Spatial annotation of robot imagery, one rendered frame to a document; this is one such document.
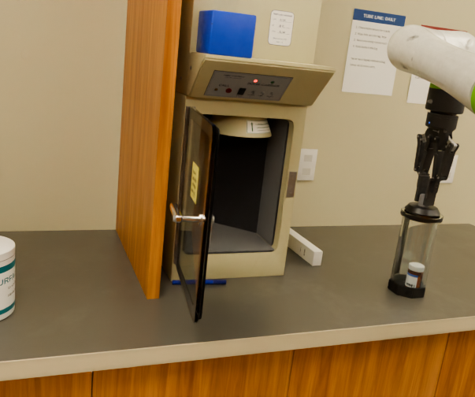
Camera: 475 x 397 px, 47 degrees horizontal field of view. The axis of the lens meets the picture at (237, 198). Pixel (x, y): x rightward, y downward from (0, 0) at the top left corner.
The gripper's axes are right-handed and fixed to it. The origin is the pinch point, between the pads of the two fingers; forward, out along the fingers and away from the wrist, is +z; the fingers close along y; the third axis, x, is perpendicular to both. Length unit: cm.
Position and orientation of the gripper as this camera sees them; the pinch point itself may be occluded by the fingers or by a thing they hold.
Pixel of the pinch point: (426, 191)
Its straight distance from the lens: 151.0
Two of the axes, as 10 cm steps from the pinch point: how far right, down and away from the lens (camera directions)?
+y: -3.5, -2.9, 8.9
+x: -9.3, -0.1, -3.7
